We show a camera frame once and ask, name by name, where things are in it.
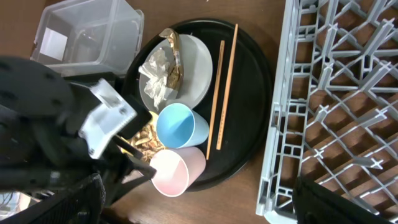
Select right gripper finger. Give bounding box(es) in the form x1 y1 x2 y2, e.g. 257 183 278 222
292 177 390 224

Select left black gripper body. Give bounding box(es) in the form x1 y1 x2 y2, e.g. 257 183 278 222
93 136 156 205

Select pink plastic cup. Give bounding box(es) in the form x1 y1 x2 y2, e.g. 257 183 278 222
150 147 206 197

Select light blue plastic cup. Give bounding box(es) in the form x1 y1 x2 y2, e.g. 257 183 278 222
156 103 210 149

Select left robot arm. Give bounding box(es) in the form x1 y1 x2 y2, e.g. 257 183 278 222
1 57 156 223

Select grey dishwasher rack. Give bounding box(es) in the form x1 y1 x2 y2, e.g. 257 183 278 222
256 0 397 223

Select peanut shells food scraps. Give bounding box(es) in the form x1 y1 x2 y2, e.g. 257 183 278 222
127 123 165 162

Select yellow bowl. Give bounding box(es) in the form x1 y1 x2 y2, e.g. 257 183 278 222
118 110 165 162

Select crumpled white napkin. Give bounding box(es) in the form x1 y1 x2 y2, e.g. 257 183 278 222
139 47 175 109

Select gold foil wrapper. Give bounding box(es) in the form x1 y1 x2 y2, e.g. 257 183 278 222
159 28 184 91

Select round black serving tray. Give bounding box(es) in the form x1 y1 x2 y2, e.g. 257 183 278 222
119 18 275 192

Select grey round plate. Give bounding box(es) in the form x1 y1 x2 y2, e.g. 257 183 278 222
139 34 213 114

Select clear plastic storage bin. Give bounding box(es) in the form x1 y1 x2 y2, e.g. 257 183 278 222
30 0 144 77

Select left wooden chopstick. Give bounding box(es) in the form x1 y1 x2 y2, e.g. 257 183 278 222
206 40 225 160

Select wooden chopstick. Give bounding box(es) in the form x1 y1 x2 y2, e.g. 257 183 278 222
206 40 225 160
216 24 239 150

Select right wooden chopstick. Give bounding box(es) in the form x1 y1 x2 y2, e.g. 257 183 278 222
216 24 239 150

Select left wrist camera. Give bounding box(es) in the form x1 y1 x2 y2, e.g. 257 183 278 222
79 78 152 159

